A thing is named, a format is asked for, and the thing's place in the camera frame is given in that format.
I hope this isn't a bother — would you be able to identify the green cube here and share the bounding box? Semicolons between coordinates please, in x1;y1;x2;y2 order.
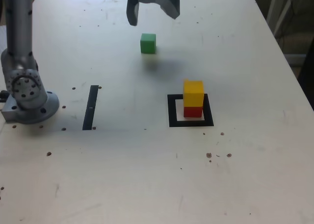
139;33;157;55

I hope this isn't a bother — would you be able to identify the black tape square outline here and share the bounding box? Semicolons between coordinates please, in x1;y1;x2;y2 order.
167;93;214;128

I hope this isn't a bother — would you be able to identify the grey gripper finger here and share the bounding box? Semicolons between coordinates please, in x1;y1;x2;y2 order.
137;0;181;20
126;0;141;26

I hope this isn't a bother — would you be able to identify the black tape strip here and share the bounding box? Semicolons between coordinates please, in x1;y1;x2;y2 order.
82;85;99;131

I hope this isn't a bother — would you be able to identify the yellow cube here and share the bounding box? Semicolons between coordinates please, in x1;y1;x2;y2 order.
183;79;205;108

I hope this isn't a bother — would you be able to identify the red cube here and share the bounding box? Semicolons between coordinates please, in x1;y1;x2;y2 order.
183;106;204;118

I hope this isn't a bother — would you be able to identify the white metal frame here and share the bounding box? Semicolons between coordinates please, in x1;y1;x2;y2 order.
266;0;314;38

